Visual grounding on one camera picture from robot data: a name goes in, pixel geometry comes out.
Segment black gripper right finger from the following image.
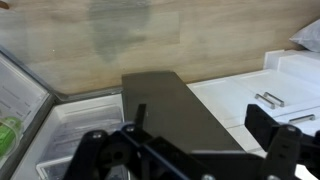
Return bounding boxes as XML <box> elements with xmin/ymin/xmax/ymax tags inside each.
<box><xmin>244</xmin><ymin>104</ymin><xmax>320</xmax><ymax>180</ymax></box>

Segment open right fridge door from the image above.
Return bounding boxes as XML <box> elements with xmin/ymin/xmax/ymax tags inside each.
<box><xmin>0</xmin><ymin>49</ymin><xmax>55</xmax><ymax>180</ymax></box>

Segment green bottle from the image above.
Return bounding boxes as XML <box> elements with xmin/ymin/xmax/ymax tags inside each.
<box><xmin>0</xmin><ymin>117</ymin><xmax>23</xmax><ymax>157</ymax></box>

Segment stainless steel side-by-side fridge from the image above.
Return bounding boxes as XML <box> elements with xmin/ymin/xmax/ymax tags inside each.
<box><xmin>0</xmin><ymin>46</ymin><xmax>244</xmax><ymax>180</ymax></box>

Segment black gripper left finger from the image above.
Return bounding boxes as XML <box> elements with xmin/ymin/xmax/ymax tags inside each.
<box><xmin>63</xmin><ymin>104</ymin><xmax>157</xmax><ymax>180</ymax></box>

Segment white upper kitchen cabinets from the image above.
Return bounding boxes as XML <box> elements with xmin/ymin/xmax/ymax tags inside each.
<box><xmin>187</xmin><ymin>49</ymin><xmax>320</xmax><ymax>180</ymax></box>

